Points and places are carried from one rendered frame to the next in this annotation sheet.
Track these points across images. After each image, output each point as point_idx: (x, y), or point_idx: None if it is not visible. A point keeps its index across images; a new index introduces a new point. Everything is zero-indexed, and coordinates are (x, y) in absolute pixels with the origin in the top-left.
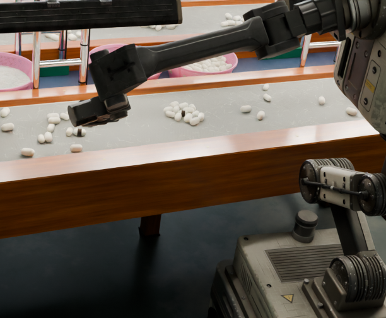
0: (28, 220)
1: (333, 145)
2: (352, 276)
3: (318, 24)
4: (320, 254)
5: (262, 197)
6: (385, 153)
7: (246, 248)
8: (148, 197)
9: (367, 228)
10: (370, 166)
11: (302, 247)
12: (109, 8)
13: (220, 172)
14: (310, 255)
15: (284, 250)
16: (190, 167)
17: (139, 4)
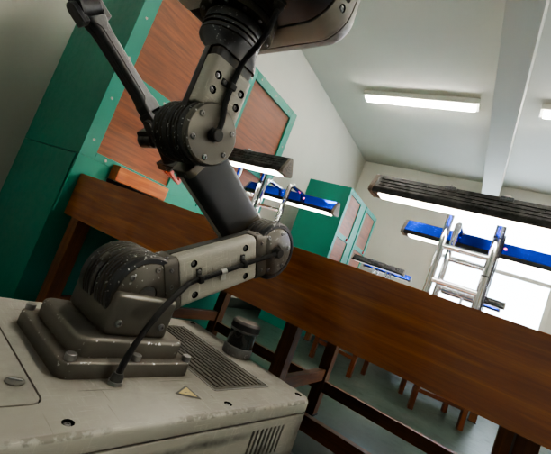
0: (101, 216)
1: (323, 264)
2: (107, 244)
3: None
4: (213, 357)
5: (234, 294)
6: (401, 322)
7: (176, 319)
8: (158, 236)
9: (207, 248)
10: (374, 332)
11: (214, 349)
12: (246, 153)
13: (209, 239)
14: (204, 349)
15: (196, 337)
16: (191, 221)
17: (264, 155)
